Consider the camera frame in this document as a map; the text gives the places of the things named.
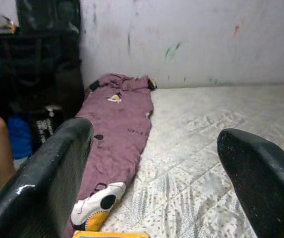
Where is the yellow and blue picture book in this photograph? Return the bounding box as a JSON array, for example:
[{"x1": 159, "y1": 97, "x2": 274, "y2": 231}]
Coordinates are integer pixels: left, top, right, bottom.
[{"x1": 72, "y1": 230, "x2": 150, "y2": 238}]

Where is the blue bag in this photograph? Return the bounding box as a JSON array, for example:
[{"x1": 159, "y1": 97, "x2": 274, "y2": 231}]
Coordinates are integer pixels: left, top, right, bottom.
[{"x1": 6, "y1": 115, "x2": 33, "y2": 159}]

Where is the black bag with white print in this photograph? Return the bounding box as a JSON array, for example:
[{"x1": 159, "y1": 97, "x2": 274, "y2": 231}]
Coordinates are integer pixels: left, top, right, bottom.
[{"x1": 30, "y1": 104, "x2": 65, "y2": 152}]

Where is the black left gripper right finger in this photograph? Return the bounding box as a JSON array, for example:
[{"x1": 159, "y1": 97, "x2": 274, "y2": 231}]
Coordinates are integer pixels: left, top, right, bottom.
[{"x1": 217, "y1": 128, "x2": 284, "y2": 238}]

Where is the white quilted mattress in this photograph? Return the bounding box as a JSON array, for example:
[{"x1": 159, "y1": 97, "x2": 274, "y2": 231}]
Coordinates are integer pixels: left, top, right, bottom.
[{"x1": 99, "y1": 83, "x2": 284, "y2": 238}]

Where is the black cabinet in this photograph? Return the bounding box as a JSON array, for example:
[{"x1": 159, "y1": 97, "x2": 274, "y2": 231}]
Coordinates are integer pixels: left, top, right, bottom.
[{"x1": 0, "y1": 0, "x2": 85, "y2": 119}]

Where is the purple cartoon print blanket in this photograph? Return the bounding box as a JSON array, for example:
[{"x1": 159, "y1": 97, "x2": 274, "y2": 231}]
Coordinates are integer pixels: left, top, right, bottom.
[{"x1": 62, "y1": 73, "x2": 157, "y2": 238}]

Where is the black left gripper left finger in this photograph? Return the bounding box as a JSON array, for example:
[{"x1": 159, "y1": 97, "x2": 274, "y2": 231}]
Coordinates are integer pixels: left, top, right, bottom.
[{"x1": 0, "y1": 118, "x2": 94, "y2": 238}]

